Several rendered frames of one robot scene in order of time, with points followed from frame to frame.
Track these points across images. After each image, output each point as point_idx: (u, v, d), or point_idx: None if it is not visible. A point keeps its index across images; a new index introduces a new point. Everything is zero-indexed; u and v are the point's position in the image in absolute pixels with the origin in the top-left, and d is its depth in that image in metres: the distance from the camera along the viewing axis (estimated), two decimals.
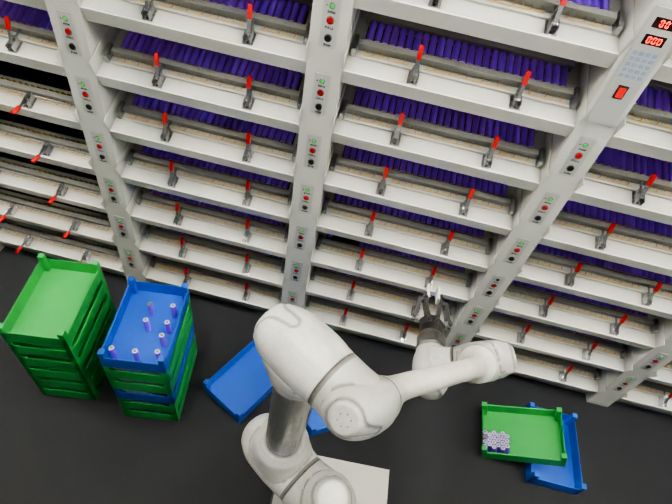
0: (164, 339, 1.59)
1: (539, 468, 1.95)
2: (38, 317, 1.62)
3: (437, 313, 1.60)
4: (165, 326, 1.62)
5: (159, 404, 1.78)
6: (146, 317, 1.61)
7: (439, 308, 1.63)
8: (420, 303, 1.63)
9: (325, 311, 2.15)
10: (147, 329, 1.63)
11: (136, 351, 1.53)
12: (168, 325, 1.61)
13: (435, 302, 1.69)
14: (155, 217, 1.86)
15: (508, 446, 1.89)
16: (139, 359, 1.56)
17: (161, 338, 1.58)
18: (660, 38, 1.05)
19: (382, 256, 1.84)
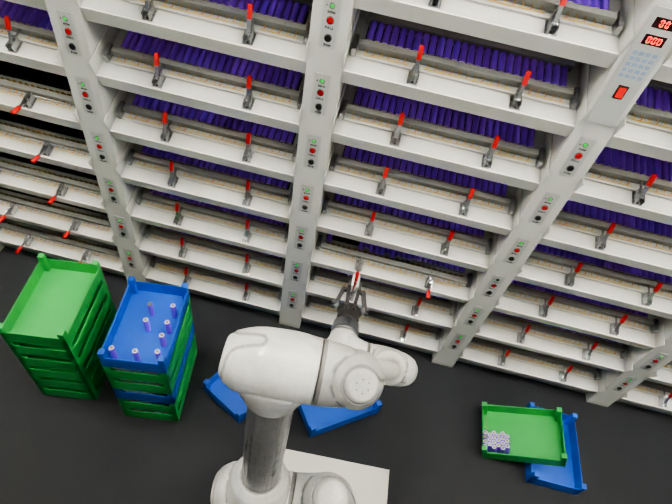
0: (164, 339, 1.59)
1: (539, 468, 1.95)
2: (38, 317, 1.62)
3: (354, 301, 1.69)
4: (165, 326, 1.62)
5: (159, 404, 1.78)
6: (146, 317, 1.61)
7: (357, 296, 1.72)
8: (342, 292, 1.72)
9: (325, 311, 2.15)
10: (147, 329, 1.63)
11: (136, 351, 1.53)
12: (168, 325, 1.61)
13: (355, 290, 1.78)
14: (155, 217, 1.86)
15: (508, 446, 1.89)
16: (139, 359, 1.56)
17: (161, 338, 1.58)
18: (660, 38, 1.05)
19: (381, 261, 1.83)
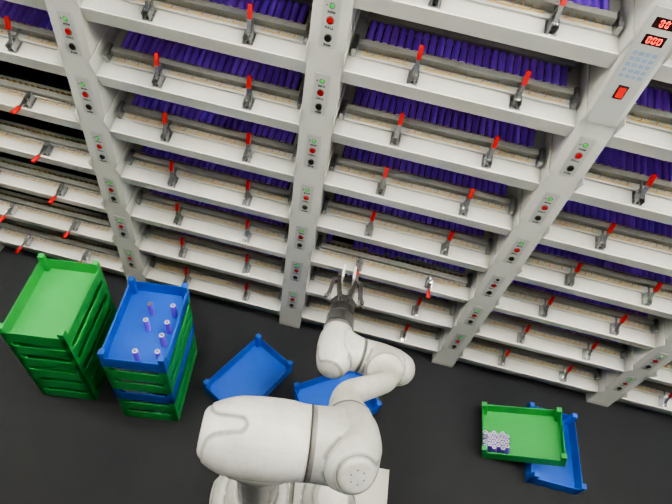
0: (164, 339, 1.59)
1: (539, 468, 1.95)
2: (38, 317, 1.62)
3: (349, 293, 1.60)
4: (165, 326, 1.62)
5: (159, 404, 1.78)
6: (146, 317, 1.61)
7: (353, 288, 1.62)
8: (333, 283, 1.62)
9: (325, 311, 2.15)
10: (147, 329, 1.63)
11: (136, 351, 1.53)
12: (168, 325, 1.61)
13: (351, 282, 1.68)
14: (155, 217, 1.86)
15: (508, 446, 1.89)
16: (139, 359, 1.56)
17: (161, 338, 1.58)
18: (660, 38, 1.05)
19: (381, 261, 1.83)
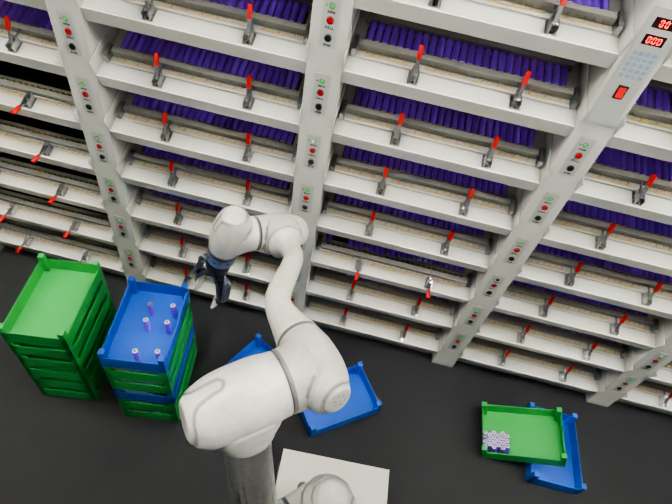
0: (348, 241, 1.86)
1: (539, 468, 1.95)
2: (38, 317, 1.62)
3: None
4: (165, 326, 1.62)
5: (159, 404, 1.78)
6: (146, 317, 1.61)
7: (222, 286, 1.58)
8: (202, 265, 1.59)
9: (325, 311, 2.15)
10: (147, 329, 1.63)
11: (136, 351, 1.53)
12: (168, 325, 1.61)
13: (214, 298, 1.60)
14: (155, 217, 1.86)
15: (508, 446, 1.89)
16: (139, 359, 1.56)
17: (349, 244, 1.85)
18: (660, 38, 1.05)
19: (381, 261, 1.83)
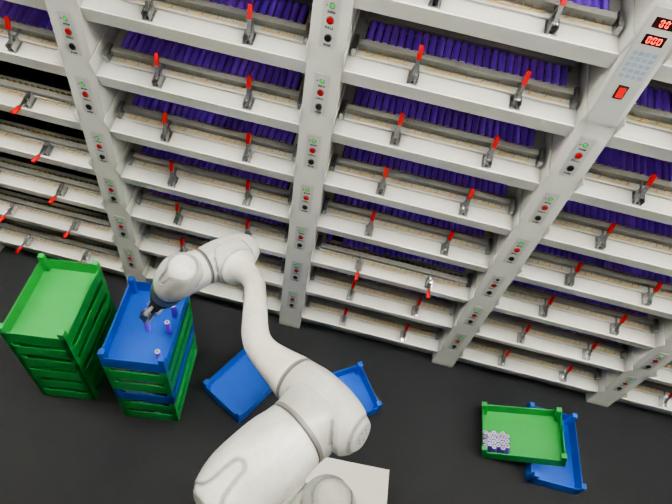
0: (348, 241, 1.86)
1: (539, 468, 1.95)
2: (38, 317, 1.62)
3: None
4: (165, 326, 1.62)
5: (159, 404, 1.78)
6: None
7: None
8: None
9: (325, 311, 2.15)
10: (147, 329, 1.63)
11: (345, 245, 1.85)
12: (168, 325, 1.61)
13: (161, 310, 1.51)
14: (155, 217, 1.86)
15: (508, 446, 1.89)
16: None
17: (349, 244, 1.85)
18: (660, 38, 1.05)
19: (381, 261, 1.83)
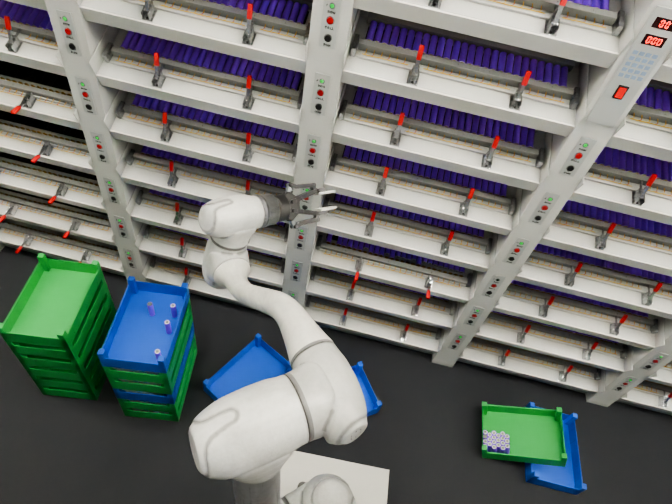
0: (348, 241, 1.86)
1: (539, 468, 1.95)
2: (38, 317, 1.62)
3: (303, 209, 1.43)
4: (165, 326, 1.62)
5: (159, 404, 1.78)
6: (336, 244, 1.86)
7: (310, 212, 1.45)
8: (307, 187, 1.44)
9: (325, 311, 2.15)
10: None
11: (345, 245, 1.85)
12: (168, 325, 1.61)
13: (317, 208, 1.50)
14: (155, 217, 1.86)
15: (508, 446, 1.89)
16: None
17: (349, 244, 1.85)
18: (660, 38, 1.05)
19: (381, 261, 1.83)
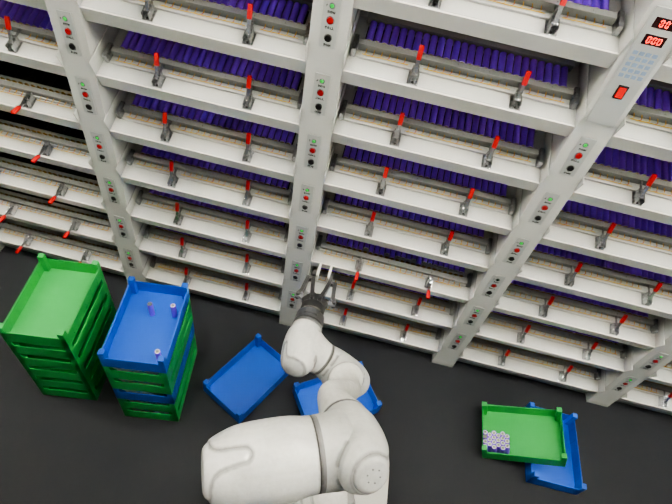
0: (348, 241, 1.86)
1: (539, 468, 1.95)
2: (38, 317, 1.62)
3: None
4: (335, 238, 1.86)
5: (159, 404, 1.78)
6: (336, 244, 1.86)
7: None
8: (331, 294, 1.62)
9: (325, 311, 2.15)
10: None
11: (345, 245, 1.85)
12: (332, 240, 1.86)
13: (318, 274, 1.65)
14: (155, 217, 1.86)
15: (508, 446, 1.89)
16: None
17: (349, 244, 1.85)
18: (660, 38, 1.05)
19: (381, 261, 1.83)
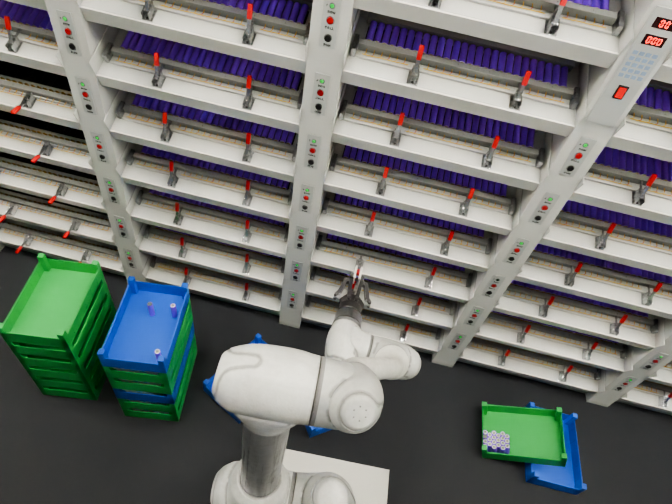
0: (349, 238, 1.86)
1: (539, 468, 1.95)
2: (38, 317, 1.62)
3: (357, 292, 1.67)
4: (336, 236, 1.86)
5: (159, 404, 1.78)
6: (337, 241, 1.87)
7: (359, 288, 1.69)
8: (344, 284, 1.70)
9: (325, 311, 2.15)
10: None
11: (345, 242, 1.86)
12: (332, 237, 1.86)
13: (357, 282, 1.75)
14: (155, 217, 1.86)
15: (508, 446, 1.89)
16: None
17: (350, 241, 1.86)
18: (660, 38, 1.05)
19: (382, 257, 1.84)
